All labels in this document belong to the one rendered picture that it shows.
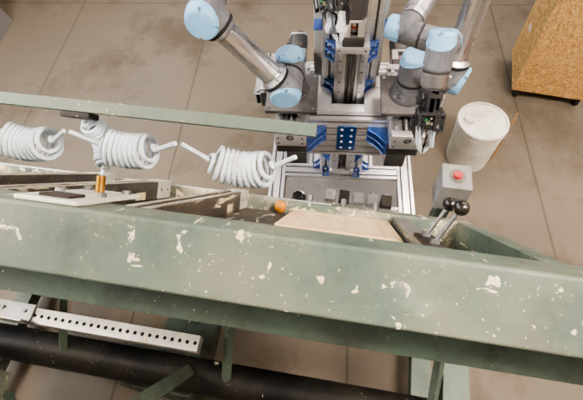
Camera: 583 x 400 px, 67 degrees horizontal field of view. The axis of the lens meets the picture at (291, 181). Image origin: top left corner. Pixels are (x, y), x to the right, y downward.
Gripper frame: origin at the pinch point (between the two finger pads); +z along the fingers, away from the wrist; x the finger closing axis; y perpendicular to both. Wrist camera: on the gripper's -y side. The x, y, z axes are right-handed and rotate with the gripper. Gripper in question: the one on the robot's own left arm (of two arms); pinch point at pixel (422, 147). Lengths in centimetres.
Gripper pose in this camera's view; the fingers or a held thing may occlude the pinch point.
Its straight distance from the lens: 141.4
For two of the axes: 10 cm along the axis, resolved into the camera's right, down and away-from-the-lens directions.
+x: 9.9, 0.5, -0.9
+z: 0.0, 8.7, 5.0
